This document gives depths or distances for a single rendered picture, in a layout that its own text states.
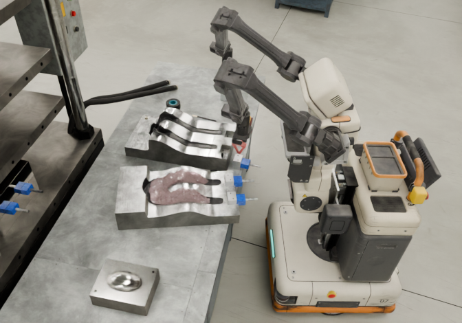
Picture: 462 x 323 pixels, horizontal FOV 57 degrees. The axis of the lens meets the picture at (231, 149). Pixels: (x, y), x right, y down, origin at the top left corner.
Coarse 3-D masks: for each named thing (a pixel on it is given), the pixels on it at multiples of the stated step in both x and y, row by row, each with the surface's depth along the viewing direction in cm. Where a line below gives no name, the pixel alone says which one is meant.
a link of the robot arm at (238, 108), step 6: (234, 60) 140; (216, 84) 139; (222, 84) 139; (216, 90) 144; (222, 90) 141; (228, 90) 148; (234, 90) 149; (240, 90) 156; (228, 96) 156; (234, 96) 153; (240, 96) 159; (228, 102) 164; (234, 102) 160; (240, 102) 162; (234, 108) 167; (240, 108) 167; (246, 108) 176; (234, 114) 173; (240, 114) 171; (240, 120) 178
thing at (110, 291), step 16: (112, 272) 152; (128, 272) 153; (144, 272) 153; (96, 288) 147; (112, 288) 148; (128, 288) 150; (144, 288) 148; (96, 304) 149; (112, 304) 147; (128, 304) 145; (144, 304) 144
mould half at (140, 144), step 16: (176, 112) 213; (144, 128) 214; (176, 128) 206; (208, 128) 212; (224, 128) 212; (128, 144) 204; (144, 144) 204; (160, 144) 197; (176, 144) 199; (224, 144) 202; (160, 160) 204; (176, 160) 202; (192, 160) 200; (208, 160) 198; (224, 160) 196
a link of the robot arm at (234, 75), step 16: (224, 64) 139; (240, 64) 136; (224, 80) 137; (240, 80) 134; (256, 80) 137; (256, 96) 140; (272, 96) 142; (272, 112) 149; (288, 112) 147; (304, 112) 154; (304, 144) 158
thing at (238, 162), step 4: (236, 156) 202; (240, 156) 202; (236, 160) 200; (240, 160) 200; (244, 160) 202; (248, 160) 202; (236, 164) 201; (240, 164) 201; (244, 164) 200; (248, 164) 200; (252, 164) 201; (236, 168) 203
